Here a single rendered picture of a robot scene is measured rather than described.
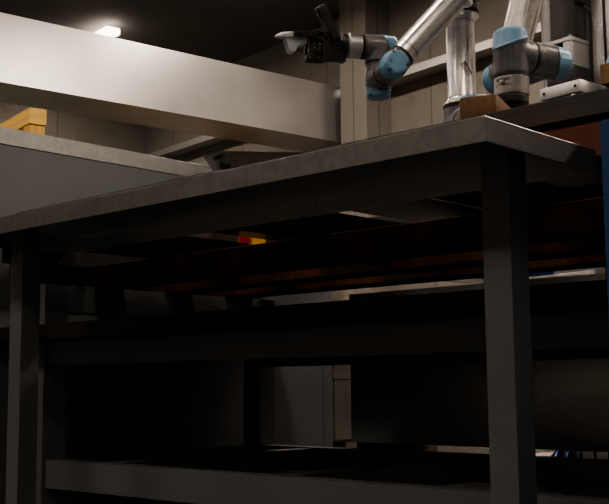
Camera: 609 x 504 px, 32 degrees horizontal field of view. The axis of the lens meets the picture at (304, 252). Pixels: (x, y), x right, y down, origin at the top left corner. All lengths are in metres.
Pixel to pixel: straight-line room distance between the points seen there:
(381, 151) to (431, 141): 0.08
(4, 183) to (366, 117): 5.81
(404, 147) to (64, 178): 1.49
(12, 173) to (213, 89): 5.32
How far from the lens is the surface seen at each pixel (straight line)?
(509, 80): 2.33
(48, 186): 2.63
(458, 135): 1.25
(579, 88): 2.97
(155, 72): 7.59
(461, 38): 3.28
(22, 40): 7.17
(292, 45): 3.13
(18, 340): 2.10
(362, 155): 1.33
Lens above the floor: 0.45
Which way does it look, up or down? 7 degrees up
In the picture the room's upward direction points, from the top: 1 degrees counter-clockwise
